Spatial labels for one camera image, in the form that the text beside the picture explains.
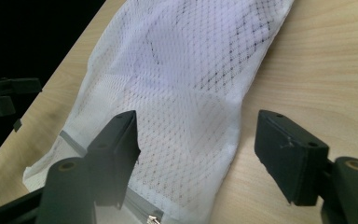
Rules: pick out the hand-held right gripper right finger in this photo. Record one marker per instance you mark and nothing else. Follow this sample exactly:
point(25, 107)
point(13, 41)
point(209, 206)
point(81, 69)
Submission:
point(289, 158)

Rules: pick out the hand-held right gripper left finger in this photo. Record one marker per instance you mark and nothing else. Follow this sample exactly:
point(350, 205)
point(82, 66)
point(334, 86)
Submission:
point(118, 155)

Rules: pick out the white mesh laundry bag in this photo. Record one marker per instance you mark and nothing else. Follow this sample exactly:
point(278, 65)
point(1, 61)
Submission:
point(183, 62)

